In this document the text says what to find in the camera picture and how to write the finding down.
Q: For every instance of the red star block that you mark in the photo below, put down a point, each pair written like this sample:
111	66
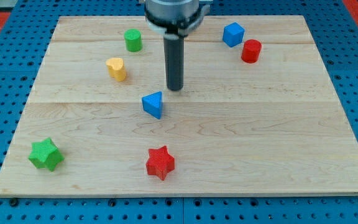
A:
160	162

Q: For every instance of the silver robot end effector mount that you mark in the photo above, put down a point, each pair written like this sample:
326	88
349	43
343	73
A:
174	18

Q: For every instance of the green cylinder block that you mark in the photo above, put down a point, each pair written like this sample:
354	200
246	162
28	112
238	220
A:
133	40

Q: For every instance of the blue cube block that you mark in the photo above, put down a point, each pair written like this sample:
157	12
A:
233	34

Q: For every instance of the blue triangle block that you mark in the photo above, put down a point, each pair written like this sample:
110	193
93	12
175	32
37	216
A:
153	105

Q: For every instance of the red cylinder block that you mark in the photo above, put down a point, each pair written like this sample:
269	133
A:
251	51

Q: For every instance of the light wooden board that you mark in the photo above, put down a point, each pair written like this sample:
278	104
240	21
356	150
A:
274	128

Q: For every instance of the green star block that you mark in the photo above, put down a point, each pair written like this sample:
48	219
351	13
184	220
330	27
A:
45	155

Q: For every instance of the yellow heart block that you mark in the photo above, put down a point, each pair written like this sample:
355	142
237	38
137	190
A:
116	69

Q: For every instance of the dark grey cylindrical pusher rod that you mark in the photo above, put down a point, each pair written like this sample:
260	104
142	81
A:
174	63

